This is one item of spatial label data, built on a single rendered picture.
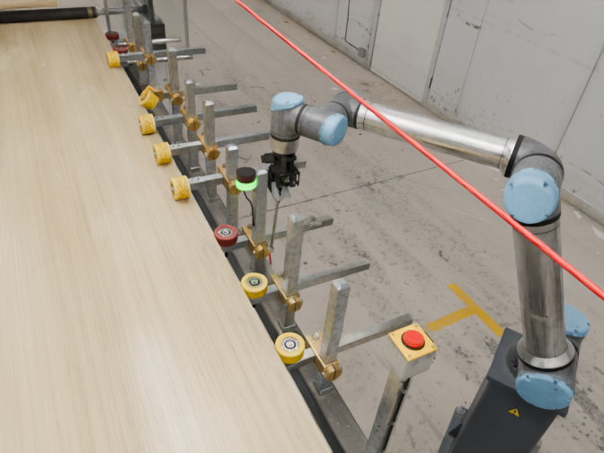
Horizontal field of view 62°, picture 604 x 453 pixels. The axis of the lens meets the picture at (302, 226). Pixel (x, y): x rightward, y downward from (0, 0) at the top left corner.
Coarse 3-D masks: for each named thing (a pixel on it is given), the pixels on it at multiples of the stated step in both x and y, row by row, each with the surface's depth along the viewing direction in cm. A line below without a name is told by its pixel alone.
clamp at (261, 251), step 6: (246, 228) 176; (246, 234) 174; (252, 240) 172; (252, 246) 171; (258, 246) 170; (264, 246) 170; (252, 252) 173; (258, 252) 169; (264, 252) 170; (258, 258) 171; (264, 258) 172
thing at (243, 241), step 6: (324, 216) 187; (330, 216) 187; (324, 222) 186; (330, 222) 187; (270, 228) 179; (276, 228) 179; (282, 228) 179; (306, 228) 183; (312, 228) 185; (270, 234) 177; (276, 234) 178; (282, 234) 179; (240, 240) 173; (246, 240) 173; (270, 240) 178; (234, 246) 172; (240, 246) 174
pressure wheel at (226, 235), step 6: (216, 228) 169; (222, 228) 170; (228, 228) 170; (234, 228) 170; (216, 234) 167; (222, 234) 168; (228, 234) 168; (234, 234) 168; (222, 240) 166; (228, 240) 166; (234, 240) 167; (222, 246) 167; (228, 246) 168
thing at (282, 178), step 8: (272, 152) 153; (280, 160) 155; (288, 160) 151; (272, 168) 156; (280, 168) 156; (288, 168) 154; (296, 168) 157; (272, 176) 159; (280, 176) 153; (288, 176) 155; (296, 176) 156; (280, 184) 156; (288, 184) 157
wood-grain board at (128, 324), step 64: (0, 64) 258; (64, 64) 264; (0, 128) 210; (64, 128) 214; (128, 128) 218; (0, 192) 176; (64, 192) 179; (128, 192) 182; (0, 256) 152; (64, 256) 154; (128, 256) 156; (192, 256) 159; (0, 320) 134; (64, 320) 136; (128, 320) 137; (192, 320) 139; (256, 320) 141; (0, 384) 120; (64, 384) 121; (128, 384) 122; (192, 384) 124; (256, 384) 125; (0, 448) 108; (64, 448) 109; (128, 448) 110; (192, 448) 111; (256, 448) 112; (320, 448) 114
